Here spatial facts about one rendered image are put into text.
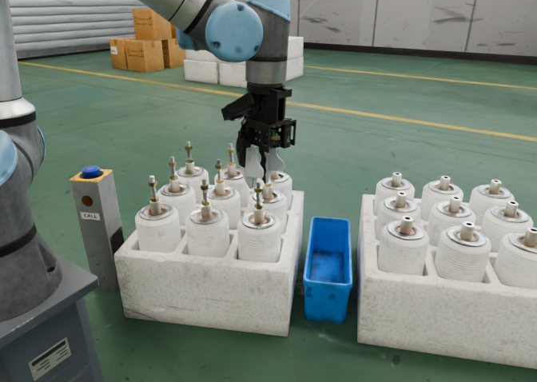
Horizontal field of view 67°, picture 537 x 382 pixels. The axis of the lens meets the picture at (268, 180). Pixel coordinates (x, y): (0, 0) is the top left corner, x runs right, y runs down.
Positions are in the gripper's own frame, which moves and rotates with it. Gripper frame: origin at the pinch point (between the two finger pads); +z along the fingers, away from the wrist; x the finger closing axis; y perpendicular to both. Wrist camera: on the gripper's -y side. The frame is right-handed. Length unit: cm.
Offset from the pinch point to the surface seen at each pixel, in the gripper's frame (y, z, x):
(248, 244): 2.3, 13.4, -3.8
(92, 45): -552, 38, 169
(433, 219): 24.6, 10.5, 32.8
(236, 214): -11.4, 15.0, 4.0
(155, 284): -11.5, 24.9, -19.0
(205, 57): -254, 17, 160
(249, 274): 5.2, 18.7, -5.6
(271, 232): 5.3, 10.6, 0.0
